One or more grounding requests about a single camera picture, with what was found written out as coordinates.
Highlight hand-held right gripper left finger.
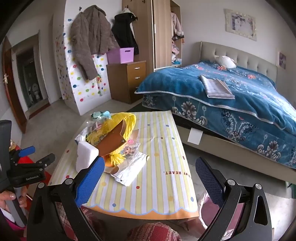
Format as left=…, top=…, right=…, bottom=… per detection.
left=26, top=156, right=105, bottom=241

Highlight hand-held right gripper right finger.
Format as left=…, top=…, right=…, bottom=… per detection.
left=195, top=157, right=273, bottom=241

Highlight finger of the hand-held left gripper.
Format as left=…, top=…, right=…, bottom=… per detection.
left=9, top=146, right=36, bottom=163
left=14, top=153, right=56, bottom=171

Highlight brown cardboard box piece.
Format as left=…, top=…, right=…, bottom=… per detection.
left=98, top=120, right=127, bottom=156

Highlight person's left hand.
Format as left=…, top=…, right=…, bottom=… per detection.
left=0, top=186, right=29, bottom=212

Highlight white foam block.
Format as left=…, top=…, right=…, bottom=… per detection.
left=76, top=141, right=100, bottom=172

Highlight pink white cloth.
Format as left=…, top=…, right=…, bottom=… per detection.
left=111, top=152, right=149, bottom=186

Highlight white paper sheet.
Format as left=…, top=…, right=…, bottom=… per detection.
left=188, top=128, right=202, bottom=144

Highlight doll print plastic packet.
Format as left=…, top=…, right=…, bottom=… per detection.
left=122, top=137, right=141, bottom=160

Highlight brown wooden door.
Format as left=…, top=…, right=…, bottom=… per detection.
left=2, top=36, right=28, bottom=134

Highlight clear plastic wrapper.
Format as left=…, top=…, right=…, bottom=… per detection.
left=80, top=117, right=114, bottom=142

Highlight white toilet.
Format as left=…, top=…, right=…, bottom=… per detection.
left=29, top=83, right=42, bottom=101

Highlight teal round object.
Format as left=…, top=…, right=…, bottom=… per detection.
left=91, top=111, right=111, bottom=120

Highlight yellow mesh bag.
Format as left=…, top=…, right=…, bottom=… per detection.
left=85, top=112, right=137, bottom=165

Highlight person's plaid red pants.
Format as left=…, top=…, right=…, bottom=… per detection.
left=53, top=202, right=183, bottom=241

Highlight white polka-dot board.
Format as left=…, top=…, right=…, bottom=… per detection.
left=53, top=17, right=111, bottom=116

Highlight dark green rug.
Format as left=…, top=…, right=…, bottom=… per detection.
left=125, top=103, right=151, bottom=113

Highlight folded grey cloth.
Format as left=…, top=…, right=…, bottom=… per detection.
left=200, top=75, right=235, bottom=100

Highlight bed with blue blanket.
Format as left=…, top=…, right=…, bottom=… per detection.
left=135, top=61, right=296, bottom=169

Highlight wooden drawer cabinet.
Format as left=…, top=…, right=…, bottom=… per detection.
left=106, top=61, right=147, bottom=104

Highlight white plush toy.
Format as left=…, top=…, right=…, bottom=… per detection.
left=214, top=55, right=238, bottom=68

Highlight purple storage box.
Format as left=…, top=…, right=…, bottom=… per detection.
left=106, top=47, right=135, bottom=65

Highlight pile of folded clothes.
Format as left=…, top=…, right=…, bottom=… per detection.
left=171, top=37, right=183, bottom=65

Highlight brown padded coat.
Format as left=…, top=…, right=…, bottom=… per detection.
left=69, top=5, right=116, bottom=80

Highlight wooden wardrobe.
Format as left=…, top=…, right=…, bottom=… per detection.
left=122, top=0, right=183, bottom=72

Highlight black coat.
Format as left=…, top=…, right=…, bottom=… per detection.
left=111, top=8, right=139, bottom=55

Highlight pink fluffy hanging garment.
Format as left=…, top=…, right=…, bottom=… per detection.
left=171, top=13, right=185, bottom=37

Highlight small wall picture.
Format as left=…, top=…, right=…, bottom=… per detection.
left=276, top=51, right=287, bottom=69

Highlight wall poster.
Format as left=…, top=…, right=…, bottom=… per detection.
left=223, top=9, right=258, bottom=42

